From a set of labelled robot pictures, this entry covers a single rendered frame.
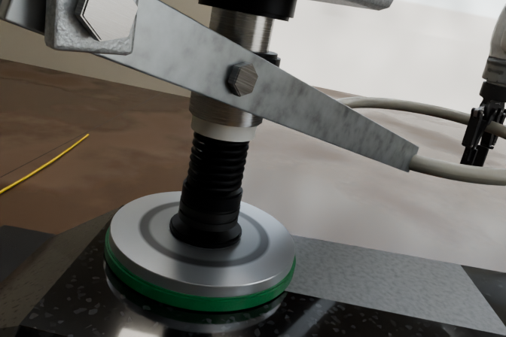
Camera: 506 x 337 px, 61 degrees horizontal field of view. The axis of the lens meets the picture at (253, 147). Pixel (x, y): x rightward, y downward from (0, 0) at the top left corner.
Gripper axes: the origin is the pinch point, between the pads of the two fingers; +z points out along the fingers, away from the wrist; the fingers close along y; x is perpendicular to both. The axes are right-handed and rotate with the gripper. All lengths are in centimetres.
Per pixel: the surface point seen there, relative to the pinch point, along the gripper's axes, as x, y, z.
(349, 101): -21.2, 27.3, -9.7
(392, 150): 15, 53, -12
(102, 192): -172, 47, 90
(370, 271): 27, 67, -2
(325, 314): 31, 79, -3
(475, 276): 33, 53, -1
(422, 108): -14.0, 7.0, -9.7
